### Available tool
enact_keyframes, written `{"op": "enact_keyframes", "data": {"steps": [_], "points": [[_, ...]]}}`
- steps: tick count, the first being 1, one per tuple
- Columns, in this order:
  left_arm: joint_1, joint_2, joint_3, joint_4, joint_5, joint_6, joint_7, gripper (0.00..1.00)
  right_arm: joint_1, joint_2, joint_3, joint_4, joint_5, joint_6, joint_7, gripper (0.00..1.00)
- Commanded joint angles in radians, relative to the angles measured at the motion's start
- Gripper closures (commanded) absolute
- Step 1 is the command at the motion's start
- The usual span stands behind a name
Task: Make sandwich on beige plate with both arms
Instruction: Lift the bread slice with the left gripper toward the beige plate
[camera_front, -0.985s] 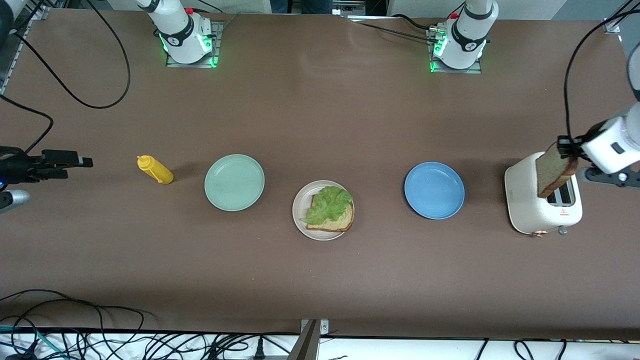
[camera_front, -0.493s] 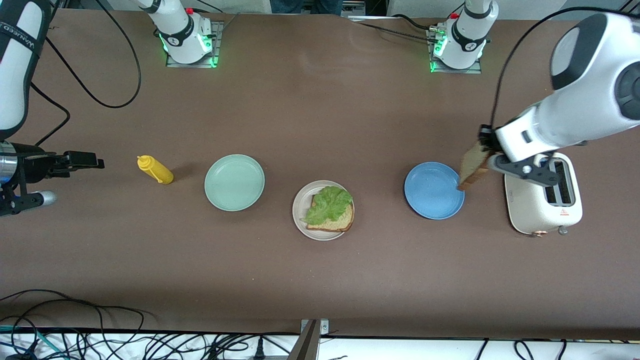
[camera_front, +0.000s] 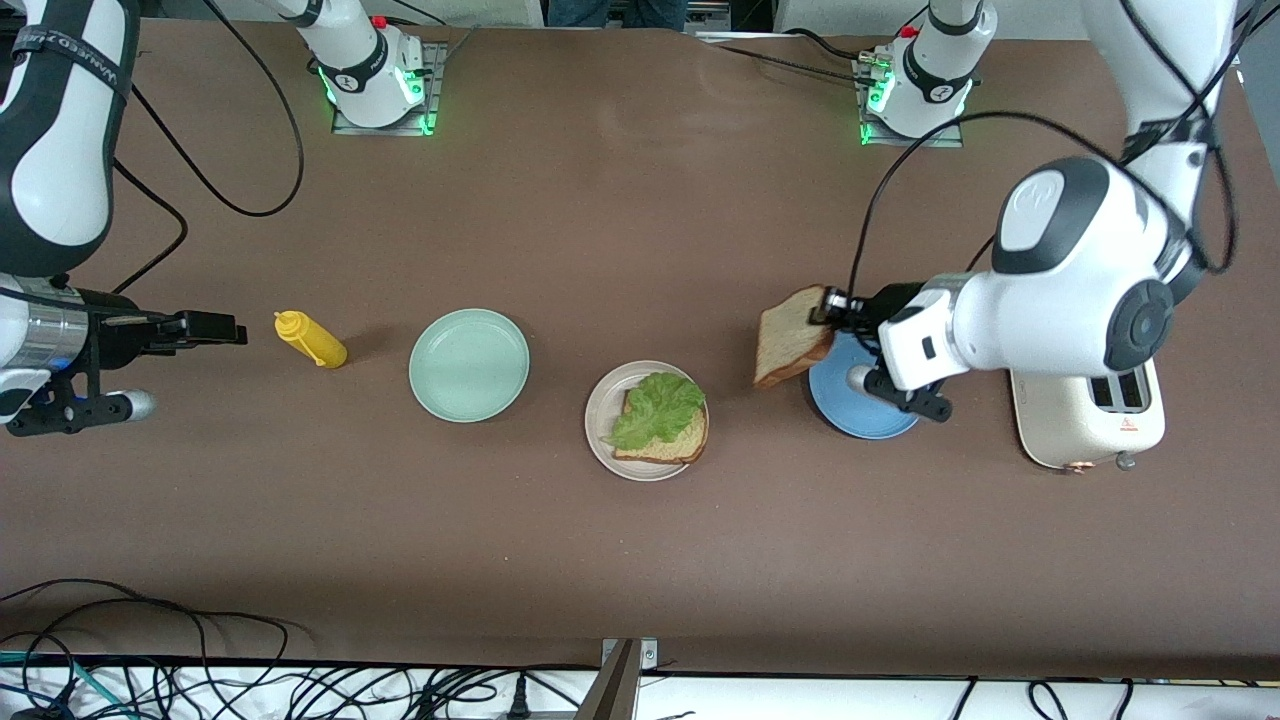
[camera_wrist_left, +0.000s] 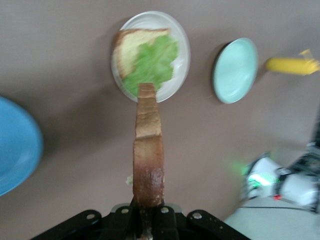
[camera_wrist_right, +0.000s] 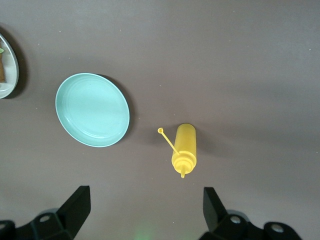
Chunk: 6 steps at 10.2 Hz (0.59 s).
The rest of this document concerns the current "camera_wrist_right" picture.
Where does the beige plate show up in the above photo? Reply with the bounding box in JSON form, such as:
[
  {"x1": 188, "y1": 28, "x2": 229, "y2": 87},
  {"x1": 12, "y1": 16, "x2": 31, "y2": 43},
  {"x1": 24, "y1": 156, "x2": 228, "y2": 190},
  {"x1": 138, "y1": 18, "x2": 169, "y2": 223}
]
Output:
[{"x1": 0, "y1": 26, "x2": 20, "y2": 100}]

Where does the yellow squeeze bottle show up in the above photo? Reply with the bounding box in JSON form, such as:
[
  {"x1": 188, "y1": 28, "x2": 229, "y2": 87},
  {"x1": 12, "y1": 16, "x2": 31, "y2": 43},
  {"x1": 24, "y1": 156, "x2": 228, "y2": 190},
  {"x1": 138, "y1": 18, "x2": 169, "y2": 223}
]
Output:
[{"x1": 157, "y1": 122, "x2": 198, "y2": 179}]

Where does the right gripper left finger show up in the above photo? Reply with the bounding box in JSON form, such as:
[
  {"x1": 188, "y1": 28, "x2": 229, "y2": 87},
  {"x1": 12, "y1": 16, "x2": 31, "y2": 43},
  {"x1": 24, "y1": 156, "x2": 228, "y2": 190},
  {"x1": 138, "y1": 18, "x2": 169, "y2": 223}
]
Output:
[{"x1": 0, "y1": 185, "x2": 92, "y2": 240}]

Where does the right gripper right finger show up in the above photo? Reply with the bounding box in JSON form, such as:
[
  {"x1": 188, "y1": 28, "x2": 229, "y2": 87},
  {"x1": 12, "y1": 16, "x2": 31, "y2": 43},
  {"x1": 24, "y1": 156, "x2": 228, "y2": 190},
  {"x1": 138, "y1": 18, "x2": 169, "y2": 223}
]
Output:
[{"x1": 198, "y1": 186, "x2": 303, "y2": 240}]

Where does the brown-crusted bread slice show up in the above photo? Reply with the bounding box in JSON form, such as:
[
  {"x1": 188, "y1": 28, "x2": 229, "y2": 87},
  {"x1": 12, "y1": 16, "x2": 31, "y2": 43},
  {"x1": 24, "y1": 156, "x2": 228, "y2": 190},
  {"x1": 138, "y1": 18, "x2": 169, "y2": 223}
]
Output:
[{"x1": 0, "y1": 53, "x2": 6, "y2": 83}]

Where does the mint green plate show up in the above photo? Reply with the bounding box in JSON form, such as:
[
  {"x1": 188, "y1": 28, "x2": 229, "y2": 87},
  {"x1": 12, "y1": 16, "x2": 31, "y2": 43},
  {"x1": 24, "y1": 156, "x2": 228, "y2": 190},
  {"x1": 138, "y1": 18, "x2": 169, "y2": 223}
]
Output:
[{"x1": 54, "y1": 72, "x2": 131, "y2": 148}]

